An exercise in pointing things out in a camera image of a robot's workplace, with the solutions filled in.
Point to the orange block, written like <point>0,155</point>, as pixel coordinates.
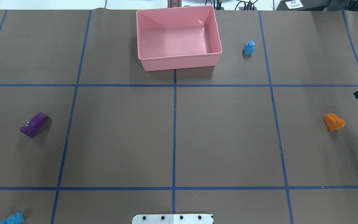
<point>333,122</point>

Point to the small blue block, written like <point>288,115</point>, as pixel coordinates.
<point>249,48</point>

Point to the purple block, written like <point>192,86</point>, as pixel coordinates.
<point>34,125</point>

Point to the pink plastic box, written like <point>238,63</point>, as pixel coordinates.
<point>177,38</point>

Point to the long blue block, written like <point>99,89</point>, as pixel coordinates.
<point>16,218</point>

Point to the white camera stand base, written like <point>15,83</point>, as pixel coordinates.
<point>173,219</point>

